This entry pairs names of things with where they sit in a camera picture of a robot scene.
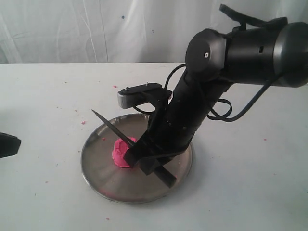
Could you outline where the round stainless steel plate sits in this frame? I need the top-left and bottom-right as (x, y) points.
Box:
(81, 124), (194, 204)

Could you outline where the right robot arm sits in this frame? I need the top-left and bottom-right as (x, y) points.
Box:
(118, 4), (308, 174)

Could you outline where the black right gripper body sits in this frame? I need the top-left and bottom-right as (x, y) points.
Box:
(139, 91), (217, 158)

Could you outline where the pink dough lump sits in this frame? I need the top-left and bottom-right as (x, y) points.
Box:
(112, 138), (130, 168)

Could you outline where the black knife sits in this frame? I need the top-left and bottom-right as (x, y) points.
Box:
(92, 109), (176, 188)

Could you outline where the white backdrop curtain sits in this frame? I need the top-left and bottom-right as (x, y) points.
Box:
(0, 0), (308, 64)

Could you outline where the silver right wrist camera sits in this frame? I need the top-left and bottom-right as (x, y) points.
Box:
(117, 83), (172, 111)

